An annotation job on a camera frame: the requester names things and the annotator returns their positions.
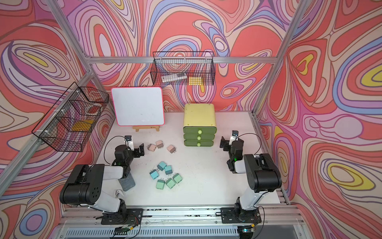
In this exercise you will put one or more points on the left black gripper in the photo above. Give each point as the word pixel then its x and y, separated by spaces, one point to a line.
pixel 137 155

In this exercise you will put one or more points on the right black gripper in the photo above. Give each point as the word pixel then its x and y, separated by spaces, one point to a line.
pixel 226 143

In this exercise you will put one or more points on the pink plug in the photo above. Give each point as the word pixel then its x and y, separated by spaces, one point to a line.
pixel 152 147
pixel 171 149
pixel 159 144

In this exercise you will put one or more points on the green drawer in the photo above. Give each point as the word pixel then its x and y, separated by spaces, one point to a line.
pixel 198 137
pixel 199 130
pixel 199 143

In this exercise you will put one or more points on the yellow green drawer cabinet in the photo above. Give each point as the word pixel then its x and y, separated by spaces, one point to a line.
pixel 199 115

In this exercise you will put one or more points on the teal plug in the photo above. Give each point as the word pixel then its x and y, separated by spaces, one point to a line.
pixel 168 169
pixel 161 166
pixel 154 174

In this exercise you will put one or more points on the green top drawer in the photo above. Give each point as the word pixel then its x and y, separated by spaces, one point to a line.
pixel 199 130

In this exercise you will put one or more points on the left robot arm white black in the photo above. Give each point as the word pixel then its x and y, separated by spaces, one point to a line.
pixel 84 185

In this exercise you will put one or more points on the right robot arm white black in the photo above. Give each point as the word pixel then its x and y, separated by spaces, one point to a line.
pixel 262 174

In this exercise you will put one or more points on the green bottom drawer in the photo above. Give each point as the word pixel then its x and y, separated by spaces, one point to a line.
pixel 199 143

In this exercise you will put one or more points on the wooden whiteboard stand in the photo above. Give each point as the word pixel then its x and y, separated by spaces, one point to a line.
pixel 138 128

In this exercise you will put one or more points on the teal plug top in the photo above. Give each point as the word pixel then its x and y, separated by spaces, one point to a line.
pixel 161 166

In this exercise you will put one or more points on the grey whiteboard eraser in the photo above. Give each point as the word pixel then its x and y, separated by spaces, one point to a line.
pixel 127 183

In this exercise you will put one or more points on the pink framed whiteboard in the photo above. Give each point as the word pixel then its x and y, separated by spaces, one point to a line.
pixel 138 106

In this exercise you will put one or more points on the green plug bottom left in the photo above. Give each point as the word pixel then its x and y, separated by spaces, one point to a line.
pixel 160 184

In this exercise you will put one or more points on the green plug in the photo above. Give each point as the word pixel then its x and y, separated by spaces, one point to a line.
pixel 177 178
pixel 170 183
pixel 160 184

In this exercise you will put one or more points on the green plug bottom middle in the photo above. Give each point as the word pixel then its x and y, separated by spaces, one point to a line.
pixel 170 183

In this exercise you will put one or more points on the green plug right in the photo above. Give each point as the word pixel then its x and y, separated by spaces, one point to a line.
pixel 177 178

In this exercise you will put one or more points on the yellow item in left basket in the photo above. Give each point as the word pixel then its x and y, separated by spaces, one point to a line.
pixel 82 125

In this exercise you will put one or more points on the yellow block in back basket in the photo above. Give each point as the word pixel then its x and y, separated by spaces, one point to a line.
pixel 195 81

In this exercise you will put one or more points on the grey box in back basket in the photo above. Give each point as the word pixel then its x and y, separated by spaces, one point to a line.
pixel 174 77

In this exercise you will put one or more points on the green circuit board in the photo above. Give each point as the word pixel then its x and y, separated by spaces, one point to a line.
pixel 122 231

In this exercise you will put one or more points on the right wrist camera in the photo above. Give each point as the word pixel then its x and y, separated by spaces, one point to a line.
pixel 233 137

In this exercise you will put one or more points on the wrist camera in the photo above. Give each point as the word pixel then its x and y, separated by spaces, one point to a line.
pixel 233 137
pixel 129 142

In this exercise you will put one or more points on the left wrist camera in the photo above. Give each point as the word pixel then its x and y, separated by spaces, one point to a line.
pixel 129 142

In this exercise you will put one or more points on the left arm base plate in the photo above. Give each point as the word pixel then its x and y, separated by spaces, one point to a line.
pixel 125 217

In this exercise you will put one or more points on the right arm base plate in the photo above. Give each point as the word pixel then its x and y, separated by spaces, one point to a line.
pixel 238 216

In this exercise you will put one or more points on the black wire basket left wall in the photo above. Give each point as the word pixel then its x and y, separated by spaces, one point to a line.
pixel 76 103

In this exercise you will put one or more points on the black wire basket wall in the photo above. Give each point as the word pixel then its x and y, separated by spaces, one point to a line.
pixel 192 63
pixel 76 103

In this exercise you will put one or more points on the black wire basket back wall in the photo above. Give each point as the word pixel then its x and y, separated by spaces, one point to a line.
pixel 192 63

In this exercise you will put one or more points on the aluminium frame rail front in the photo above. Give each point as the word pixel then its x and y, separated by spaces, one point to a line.
pixel 186 222

